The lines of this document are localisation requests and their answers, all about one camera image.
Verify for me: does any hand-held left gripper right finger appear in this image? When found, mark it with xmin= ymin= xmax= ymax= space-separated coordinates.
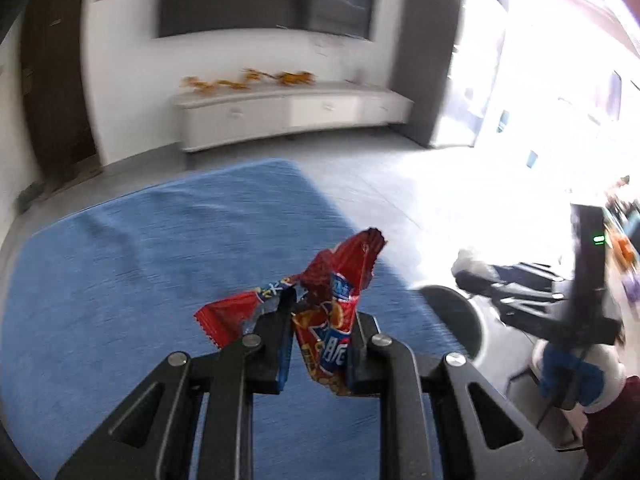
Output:
xmin=347 ymin=312 xmax=576 ymax=480

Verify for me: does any white tv cabinet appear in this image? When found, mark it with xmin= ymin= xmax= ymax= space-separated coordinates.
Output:
xmin=174 ymin=81 xmax=415 ymax=153

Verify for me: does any purple plastic bag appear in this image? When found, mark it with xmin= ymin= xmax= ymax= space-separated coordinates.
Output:
xmin=622 ymin=267 xmax=640 ymax=306

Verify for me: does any dark brown door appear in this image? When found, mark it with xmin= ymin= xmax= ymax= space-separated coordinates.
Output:
xmin=20 ymin=0 xmax=98 ymax=176

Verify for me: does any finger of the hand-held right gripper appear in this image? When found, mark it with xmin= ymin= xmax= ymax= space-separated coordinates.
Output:
xmin=456 ymin=261 xmax=576 ymax=302
xmin=492 ymin=294 xmax=581 ymax=347

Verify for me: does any white round trash bin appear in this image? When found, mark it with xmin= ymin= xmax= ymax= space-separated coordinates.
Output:
xmin=417 ymin=285 xmax=487 ymax=368

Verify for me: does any dark grey tall cabinet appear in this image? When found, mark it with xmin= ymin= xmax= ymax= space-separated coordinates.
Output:
xmin=390 ymin=0 xmax=466 ymax=148

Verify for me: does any orange dragon ornament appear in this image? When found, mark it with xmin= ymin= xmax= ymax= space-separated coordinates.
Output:
xmin=181 ymin=67 xmax=318 ymax=97

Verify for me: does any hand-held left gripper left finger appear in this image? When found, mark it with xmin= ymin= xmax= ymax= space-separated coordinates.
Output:
xmin=55 ymin=287 xmax=298 ymax=480

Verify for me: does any red snack wrapper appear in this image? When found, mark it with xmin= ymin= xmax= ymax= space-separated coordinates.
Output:
xmin=194 ymin=227 xmax=388 ymax=397

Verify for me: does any person's right hand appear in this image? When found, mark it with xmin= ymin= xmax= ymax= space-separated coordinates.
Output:
xmin=531 ymin=337 xmax=627 ymax=413

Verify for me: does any white tissue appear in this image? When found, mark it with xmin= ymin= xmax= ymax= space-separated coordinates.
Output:
xmin=451 ymin=247 xmax=493 ymax=278

